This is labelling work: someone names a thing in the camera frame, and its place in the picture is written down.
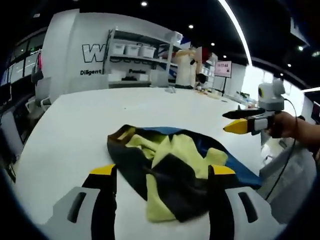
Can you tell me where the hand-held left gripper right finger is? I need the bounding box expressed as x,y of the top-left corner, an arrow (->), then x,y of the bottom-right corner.
207,163 -> 288,240

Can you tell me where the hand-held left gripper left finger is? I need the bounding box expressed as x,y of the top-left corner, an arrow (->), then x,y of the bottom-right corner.
41,163 -> 118,240

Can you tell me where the yellow and black garment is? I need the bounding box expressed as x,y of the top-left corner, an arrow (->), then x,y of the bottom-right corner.
107,124 -> 230,223

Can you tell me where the person's right hand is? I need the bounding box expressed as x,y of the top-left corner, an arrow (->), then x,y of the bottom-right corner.
266,111 -> 301,140

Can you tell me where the pink display screen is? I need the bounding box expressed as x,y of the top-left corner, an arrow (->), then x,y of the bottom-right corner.
214,60 -> 233,79

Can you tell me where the person's grey clothing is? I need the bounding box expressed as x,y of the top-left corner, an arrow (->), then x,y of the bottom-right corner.
257,136 -> 320,225

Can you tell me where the ceiling strip light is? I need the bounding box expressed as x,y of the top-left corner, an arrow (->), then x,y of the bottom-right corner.
217,0 -> 253,66

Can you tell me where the white storage box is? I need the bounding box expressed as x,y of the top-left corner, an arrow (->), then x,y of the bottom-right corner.
124,44 -> 141,57
139,45 -> 157,59
111,43 -> 126,56

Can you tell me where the grey metal shelving unit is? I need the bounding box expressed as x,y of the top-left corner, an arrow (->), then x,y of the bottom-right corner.
107,28 -> 184,89

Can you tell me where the grey office chair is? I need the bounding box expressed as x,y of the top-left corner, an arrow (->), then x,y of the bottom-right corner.
24,76 -> 54,114

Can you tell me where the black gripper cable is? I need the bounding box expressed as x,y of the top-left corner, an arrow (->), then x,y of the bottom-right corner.
264,98 -> 299,201

